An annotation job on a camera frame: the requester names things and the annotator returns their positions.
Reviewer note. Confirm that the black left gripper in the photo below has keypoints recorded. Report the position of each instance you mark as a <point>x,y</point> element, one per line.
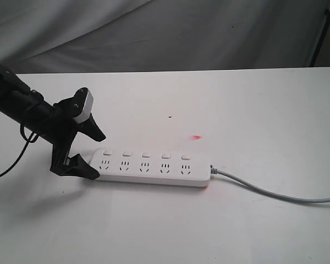
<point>62,130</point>

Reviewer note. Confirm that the white five-outlet power strip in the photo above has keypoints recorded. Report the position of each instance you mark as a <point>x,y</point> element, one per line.
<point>162,167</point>

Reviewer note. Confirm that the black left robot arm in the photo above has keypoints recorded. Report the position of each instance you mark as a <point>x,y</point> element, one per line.
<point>24,105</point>

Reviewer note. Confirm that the grey backdrop cloth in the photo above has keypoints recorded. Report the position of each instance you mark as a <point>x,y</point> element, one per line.
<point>151,36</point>

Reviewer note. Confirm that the black tripod stand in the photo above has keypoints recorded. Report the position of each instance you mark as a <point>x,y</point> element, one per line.
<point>321,37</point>

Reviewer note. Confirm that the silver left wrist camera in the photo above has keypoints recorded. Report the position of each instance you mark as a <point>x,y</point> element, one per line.
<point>82,105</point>

